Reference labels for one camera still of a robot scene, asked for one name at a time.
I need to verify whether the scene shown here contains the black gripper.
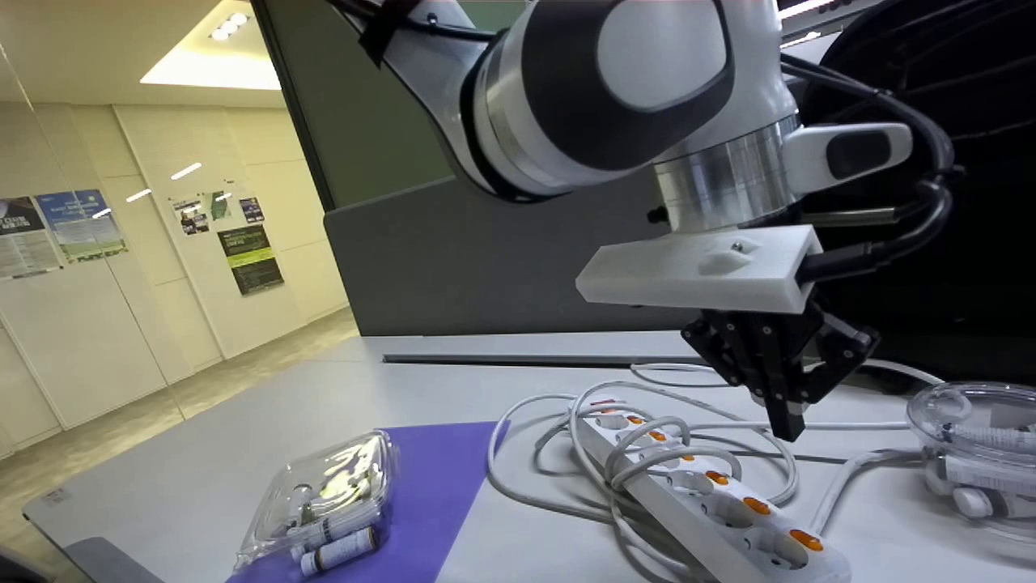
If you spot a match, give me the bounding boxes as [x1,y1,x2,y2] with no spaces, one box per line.
[679,303,882,443]

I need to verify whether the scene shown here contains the white power strip orange switches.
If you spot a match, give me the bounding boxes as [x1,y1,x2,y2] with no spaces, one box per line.
[571,406,854,583]

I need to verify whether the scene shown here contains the clear plastic bowl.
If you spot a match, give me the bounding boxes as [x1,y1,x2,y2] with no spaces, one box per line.
[903,379,1036,524]

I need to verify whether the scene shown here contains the purple paper sheet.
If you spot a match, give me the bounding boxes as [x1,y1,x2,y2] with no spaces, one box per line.
[227,417,512,583]

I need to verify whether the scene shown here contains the white cylinder battery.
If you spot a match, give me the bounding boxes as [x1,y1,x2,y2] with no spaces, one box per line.
[288,499,382,550]
[295,527,391,581]

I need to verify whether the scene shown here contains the clear plastic clamshell box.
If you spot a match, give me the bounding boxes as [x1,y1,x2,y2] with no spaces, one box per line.
[229,426,401,583]

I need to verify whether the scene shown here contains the ceiling light panel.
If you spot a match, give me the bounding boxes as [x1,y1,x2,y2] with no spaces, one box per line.
[135,0,285,96]

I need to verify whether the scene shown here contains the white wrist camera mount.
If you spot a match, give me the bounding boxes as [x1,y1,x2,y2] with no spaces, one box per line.
[573,219,825,322]

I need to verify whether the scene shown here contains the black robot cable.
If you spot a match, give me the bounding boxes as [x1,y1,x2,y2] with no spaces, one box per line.
[777,50,958,288]

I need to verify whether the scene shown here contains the white power strip cable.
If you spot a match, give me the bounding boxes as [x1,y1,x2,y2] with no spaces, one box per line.
[483,358,951,548]

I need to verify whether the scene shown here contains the grey partition wall panel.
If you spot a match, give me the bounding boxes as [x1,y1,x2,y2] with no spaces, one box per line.
[251,0,837,339]

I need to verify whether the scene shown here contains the dark wall poster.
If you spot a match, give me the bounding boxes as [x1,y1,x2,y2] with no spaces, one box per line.
[213,219,288,297]

